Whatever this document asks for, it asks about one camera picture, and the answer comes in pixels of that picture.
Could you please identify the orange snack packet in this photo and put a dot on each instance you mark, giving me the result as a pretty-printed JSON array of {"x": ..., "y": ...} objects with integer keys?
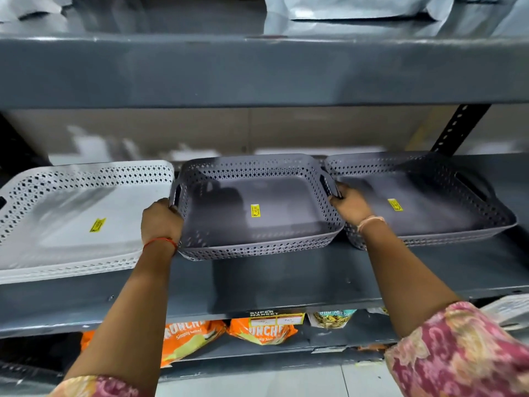
[
  {"x": 264, "y": 331},
  {"x": 186, "y": 339}
]

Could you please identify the shelf price label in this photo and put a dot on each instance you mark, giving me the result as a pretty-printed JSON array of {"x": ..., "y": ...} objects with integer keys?
[{"x": 276, "y": 317}]

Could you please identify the person's right forearm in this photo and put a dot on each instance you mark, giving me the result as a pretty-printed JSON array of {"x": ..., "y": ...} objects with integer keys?
[{"x": 403, "y": 272}]

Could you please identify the person's left forearm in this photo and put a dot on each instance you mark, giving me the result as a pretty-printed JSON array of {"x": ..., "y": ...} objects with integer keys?
[{"x": 124, "y": 310}]

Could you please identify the pale bangle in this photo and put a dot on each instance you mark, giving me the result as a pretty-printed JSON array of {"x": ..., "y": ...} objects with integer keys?
[{"x": 370, "y": 221}]

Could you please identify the person's left hand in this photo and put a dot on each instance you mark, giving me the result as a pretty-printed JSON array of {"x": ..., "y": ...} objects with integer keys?
[{"x": 160, "y": 222}]

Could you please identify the silver foil packet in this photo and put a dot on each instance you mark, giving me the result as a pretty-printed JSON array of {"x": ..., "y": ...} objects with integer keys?
[
  {"x": 359, "y": 7},
  {"x": 33, "y": 6}
]

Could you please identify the white perforated plastic tray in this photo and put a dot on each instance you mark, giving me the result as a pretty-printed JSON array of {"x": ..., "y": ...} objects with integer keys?
[{"x": 70, "y": 221}]

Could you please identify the green snack packet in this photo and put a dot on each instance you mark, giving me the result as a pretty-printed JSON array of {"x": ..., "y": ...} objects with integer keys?
[{"x": 330, "y": 319}]

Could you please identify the yellow sticker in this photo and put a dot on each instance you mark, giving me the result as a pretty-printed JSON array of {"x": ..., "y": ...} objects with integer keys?
[
  {"x": 395, "y": 205},
  {"x": 97, "y": 224},
  {"x": 255, "y": 210}
]

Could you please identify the pink floral left sleeve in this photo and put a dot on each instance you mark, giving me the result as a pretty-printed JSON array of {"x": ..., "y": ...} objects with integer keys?
[{"x": 97, "y": 386}]

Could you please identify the person's right hand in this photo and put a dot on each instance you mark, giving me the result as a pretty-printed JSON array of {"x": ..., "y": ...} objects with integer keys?
[{"x": 351, "y": 204}]

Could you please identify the red thread wristband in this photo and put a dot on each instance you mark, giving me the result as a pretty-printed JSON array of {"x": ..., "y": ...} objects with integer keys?
[{"x": 161, "y": 241}]

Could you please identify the grey metal shelving rack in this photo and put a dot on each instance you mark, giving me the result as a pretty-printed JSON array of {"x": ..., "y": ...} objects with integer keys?
[{"x": 264, "y": 74}]

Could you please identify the white packet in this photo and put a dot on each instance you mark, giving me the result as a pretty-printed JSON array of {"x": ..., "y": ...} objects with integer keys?
[{"x": 507, "y": 312}]

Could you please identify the grey perforated plastic tray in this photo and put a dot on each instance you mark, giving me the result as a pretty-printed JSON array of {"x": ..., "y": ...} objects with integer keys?
[
  {"x": 256, "y": 204},
  {"x": 421, "y": 198}
]

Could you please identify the pink floral right sleeve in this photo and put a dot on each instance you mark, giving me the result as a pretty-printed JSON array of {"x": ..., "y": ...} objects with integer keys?
[{"x": 458, "y": 351}]

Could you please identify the pink floral sleeve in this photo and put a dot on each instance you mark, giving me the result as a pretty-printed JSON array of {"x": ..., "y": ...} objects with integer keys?
[
  {"x": 97, "y": 386},
  {"x": 458, "y": 351}
]

